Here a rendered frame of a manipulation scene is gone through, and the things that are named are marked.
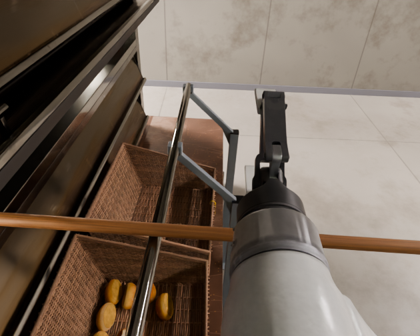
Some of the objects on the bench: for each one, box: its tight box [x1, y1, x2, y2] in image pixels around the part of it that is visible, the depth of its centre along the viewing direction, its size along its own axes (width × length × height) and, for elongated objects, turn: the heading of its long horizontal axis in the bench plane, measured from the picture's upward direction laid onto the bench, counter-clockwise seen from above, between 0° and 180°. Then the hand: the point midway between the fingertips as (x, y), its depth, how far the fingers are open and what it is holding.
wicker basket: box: [29, 233, 210, 336], centre depth 103 cm, size 49×56×28 cm
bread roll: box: [122, 283, 137, 309], centre depth 123 cm, size 6×10×7 cm, turn 0°
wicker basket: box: [85, 143, 217, 277], centre depth 150 cm, size 49×56×28 cm
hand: (259, 135), depth 51 cm, fingers open, 13 cm apart
